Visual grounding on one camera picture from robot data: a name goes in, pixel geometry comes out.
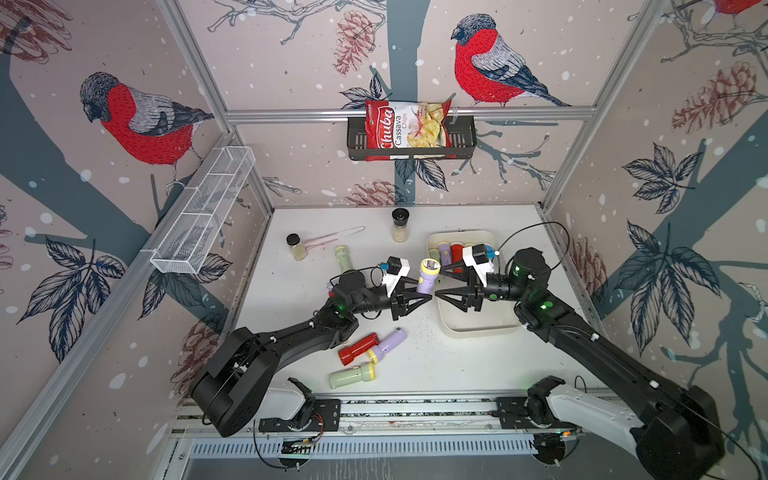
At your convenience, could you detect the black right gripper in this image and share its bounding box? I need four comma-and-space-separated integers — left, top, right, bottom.
436, 259, 529, 316

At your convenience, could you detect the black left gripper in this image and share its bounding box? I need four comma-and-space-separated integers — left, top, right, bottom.
348, 278, 430, 324

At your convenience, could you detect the purple flashlight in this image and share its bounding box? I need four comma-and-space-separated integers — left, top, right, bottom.
437, 241, 452, 269
418, 258, 441, 285
367, 328, 407, 364

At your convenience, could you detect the red flashlight white cap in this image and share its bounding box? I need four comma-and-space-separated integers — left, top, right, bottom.
450, 242, 464, 263

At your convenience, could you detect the green flashlight front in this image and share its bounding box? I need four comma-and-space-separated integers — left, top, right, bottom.
329, 362, 376, 389

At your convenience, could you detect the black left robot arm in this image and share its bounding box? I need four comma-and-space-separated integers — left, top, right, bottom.
189, 272, 432, 437

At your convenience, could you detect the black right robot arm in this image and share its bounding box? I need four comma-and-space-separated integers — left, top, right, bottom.
435, 244, 725, 479

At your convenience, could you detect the cream plastic storage tray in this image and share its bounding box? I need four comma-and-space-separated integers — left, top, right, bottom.
426, 230, 522, 339

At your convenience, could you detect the glass grinder with black cap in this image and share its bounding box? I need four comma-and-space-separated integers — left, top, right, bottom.
392, 207, 410, 243

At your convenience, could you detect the small jar with black lid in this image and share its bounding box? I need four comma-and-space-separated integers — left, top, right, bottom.
286, 233, 308, 261

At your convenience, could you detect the red cassava chips bag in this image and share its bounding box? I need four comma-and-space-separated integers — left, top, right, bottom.
365, 100, 452, 151

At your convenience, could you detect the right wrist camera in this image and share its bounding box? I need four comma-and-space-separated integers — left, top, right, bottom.
463, 244, 495, 287

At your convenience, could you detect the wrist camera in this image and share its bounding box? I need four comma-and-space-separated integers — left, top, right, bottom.
380, 256, 410, 297
463, 244, 495, 287

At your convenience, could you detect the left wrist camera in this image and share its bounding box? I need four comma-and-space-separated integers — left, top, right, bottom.
380, 256, 410, 297

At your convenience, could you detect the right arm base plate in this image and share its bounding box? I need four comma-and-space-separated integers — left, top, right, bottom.
493, 397, 578, 431

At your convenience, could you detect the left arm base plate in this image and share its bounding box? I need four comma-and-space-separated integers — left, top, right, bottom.
258, 399, 341, 435

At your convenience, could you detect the black wall basket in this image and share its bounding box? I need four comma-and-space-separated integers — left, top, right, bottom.
347, 116, 477, 161

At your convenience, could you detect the white wire mesh basket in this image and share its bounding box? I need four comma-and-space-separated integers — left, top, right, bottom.
151, 146, 255, 275

